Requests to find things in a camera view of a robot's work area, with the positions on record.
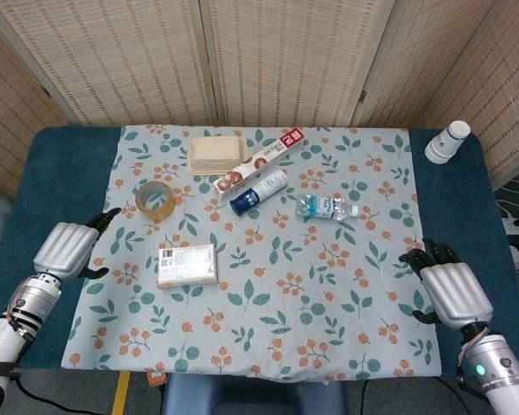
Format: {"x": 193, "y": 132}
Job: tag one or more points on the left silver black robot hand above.
{"x": 62, "y": 248}

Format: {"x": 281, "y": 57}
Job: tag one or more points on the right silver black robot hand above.
{"x": 456, "y": 289}

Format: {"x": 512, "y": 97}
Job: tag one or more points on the white peach tissue pack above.
{"x": 188, "y": 266}

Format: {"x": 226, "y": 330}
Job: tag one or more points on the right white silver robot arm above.
{"x": 501, "y": 372}

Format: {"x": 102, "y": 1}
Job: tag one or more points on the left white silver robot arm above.
{"x": 8, "y": 333}

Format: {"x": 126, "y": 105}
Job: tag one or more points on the floral tablecloth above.
{"x": 285, "y": 268}

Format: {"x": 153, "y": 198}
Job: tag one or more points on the beige lidded lunch box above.
{"x": 214, "y": 153}

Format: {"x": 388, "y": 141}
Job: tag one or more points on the long white red wrap box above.
{"x": 259, "y": 162}

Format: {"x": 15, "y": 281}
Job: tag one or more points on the dark blue table cover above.
{"x": 69, "y": 173}

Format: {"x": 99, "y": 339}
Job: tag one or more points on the brown packing tape roll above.
{"x": 166, "y": 209}

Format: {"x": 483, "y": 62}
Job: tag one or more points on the stack of white paper cups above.
{"x": 445, "y": 142}

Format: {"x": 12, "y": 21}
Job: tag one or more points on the clear plastic water bottle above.
{"x": 322, "y": 206}

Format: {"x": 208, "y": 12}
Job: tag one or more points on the small orange object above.
{"x": 156, "y": 378}

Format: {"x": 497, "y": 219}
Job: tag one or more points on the white spray can blue cap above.
{"x": 259, "y": 190}

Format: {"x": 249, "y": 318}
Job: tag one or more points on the blue chair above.
{"x": 251, "y": 397}

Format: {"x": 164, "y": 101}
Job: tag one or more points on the woven bamboo folding screen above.
{"x": 285, "y": 60}

